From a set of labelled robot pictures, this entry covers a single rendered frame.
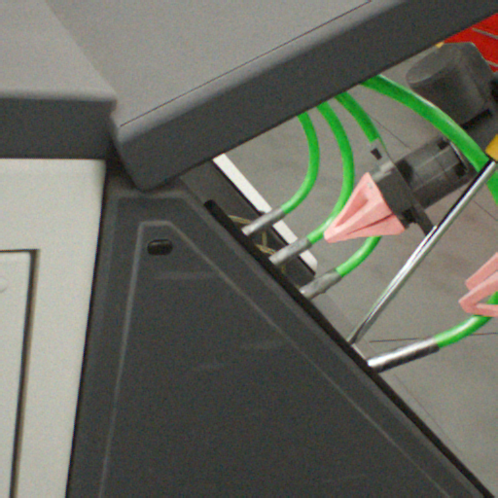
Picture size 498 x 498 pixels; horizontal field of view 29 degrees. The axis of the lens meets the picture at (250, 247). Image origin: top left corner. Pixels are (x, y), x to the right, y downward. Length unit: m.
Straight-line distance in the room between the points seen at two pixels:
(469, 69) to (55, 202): 0.57
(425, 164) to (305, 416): 0.42
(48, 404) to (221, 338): 0.10
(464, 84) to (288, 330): 0.45
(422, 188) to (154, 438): 0.48
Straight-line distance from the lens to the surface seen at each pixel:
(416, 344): 0.95
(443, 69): 0.93
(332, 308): 1.42
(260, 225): 1.24
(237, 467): 0.61
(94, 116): 0.45
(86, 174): 0.46
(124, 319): 0.51
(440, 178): 0.96
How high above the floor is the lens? 1.65
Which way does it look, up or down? 27 degrees down
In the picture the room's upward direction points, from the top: 12 degrees clockwise
